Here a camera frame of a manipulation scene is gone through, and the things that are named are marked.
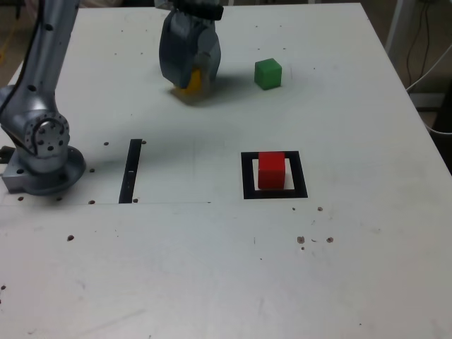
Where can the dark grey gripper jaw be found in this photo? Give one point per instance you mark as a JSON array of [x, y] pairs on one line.
[[176, 53]]

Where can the grey gripper jaw with disc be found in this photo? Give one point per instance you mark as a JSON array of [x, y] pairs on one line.
[[213, 49]]

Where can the yellow cube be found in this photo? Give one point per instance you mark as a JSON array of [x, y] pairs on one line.
[[195, 83]]

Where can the green cube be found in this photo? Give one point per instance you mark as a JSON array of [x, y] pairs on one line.
[[267, 74]]

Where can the red cube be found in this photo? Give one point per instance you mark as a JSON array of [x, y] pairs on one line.
[[272, 173]]

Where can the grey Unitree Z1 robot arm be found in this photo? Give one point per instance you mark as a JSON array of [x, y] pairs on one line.
[[39, 70]]

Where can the black tape square outline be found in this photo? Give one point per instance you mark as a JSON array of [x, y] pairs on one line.
[[303, 176]]

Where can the black tape strip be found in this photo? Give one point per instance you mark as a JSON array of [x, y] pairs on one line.
[[129, 176]]

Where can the grey horizontal bar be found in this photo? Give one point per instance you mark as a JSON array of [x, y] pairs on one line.
[[431, 100]]

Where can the white frame post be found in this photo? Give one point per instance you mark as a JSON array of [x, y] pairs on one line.
[[393, 31]]

